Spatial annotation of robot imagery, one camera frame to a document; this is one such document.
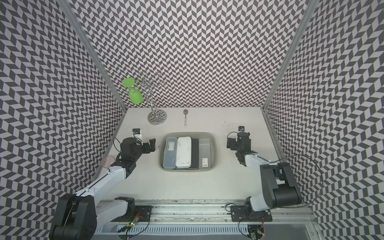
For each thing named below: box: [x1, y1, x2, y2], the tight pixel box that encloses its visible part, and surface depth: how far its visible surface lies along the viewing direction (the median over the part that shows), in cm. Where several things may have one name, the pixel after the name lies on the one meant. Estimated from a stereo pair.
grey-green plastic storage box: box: [158, 132, 218, 172], surface depth 93 cm
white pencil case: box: [175, 136, 192, 169], surface depth 93 cm
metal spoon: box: [183, 109, 189, 128], surface depth 114 cm
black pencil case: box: [189, 138, 199, 169], surface depth 93 cm
